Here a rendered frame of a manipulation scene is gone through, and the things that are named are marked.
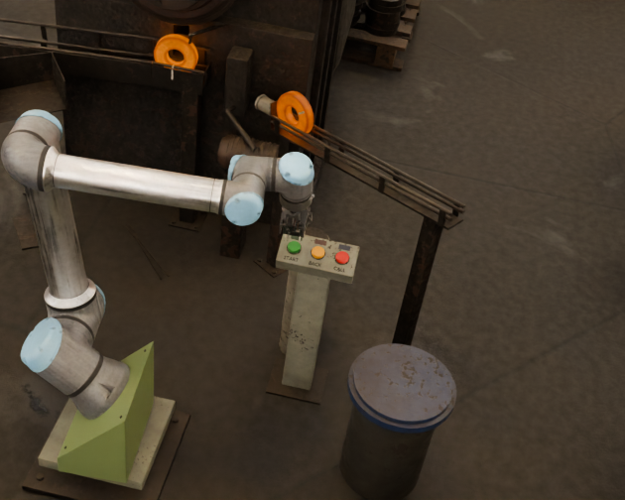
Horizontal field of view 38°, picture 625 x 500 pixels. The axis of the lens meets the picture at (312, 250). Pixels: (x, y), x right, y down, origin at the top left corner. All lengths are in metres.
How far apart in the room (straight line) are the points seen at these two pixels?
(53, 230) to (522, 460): 1.68
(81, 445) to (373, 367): 0.86
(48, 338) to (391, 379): 0.98
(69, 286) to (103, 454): 0.49
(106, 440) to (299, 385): 0.80
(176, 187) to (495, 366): 1.59
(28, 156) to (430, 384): 1.28
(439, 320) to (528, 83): 2.00
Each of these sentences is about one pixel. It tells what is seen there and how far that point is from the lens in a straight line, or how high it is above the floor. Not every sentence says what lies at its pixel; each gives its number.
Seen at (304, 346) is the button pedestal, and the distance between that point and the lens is 3.01.
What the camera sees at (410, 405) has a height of 0.43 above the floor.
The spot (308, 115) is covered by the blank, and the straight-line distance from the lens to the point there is 3.11.
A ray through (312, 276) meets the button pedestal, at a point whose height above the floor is 0.53.
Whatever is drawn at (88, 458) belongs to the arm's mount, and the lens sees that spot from 2.73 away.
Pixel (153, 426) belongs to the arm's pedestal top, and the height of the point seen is 0.12.
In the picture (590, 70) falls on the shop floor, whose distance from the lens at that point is 5.46.
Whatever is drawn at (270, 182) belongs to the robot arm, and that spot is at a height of 0.99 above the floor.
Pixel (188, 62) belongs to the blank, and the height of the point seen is 0.73.
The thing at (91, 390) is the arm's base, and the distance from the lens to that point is 2.67.
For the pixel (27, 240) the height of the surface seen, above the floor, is 0.01.
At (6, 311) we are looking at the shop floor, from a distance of 3.44.
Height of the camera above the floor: 2.41
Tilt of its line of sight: 41 degrees down
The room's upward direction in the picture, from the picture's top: 9 degrees clockwise
